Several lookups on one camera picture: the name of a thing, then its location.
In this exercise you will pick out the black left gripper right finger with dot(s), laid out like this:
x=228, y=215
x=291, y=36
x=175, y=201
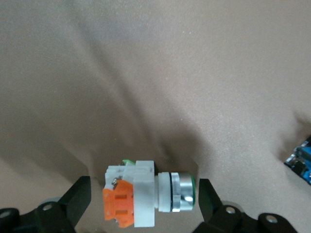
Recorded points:
x=211, y=208

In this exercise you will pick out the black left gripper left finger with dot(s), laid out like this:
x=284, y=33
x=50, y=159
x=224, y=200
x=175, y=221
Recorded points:
x=70, y=206

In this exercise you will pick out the green push button white body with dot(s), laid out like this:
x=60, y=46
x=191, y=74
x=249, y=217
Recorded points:
x=143, y=189

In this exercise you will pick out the red mushroom push button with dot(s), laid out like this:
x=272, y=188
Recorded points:
x=302, y=160

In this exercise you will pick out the brown table mat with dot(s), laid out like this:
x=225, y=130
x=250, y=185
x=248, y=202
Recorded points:
x=170, y=72

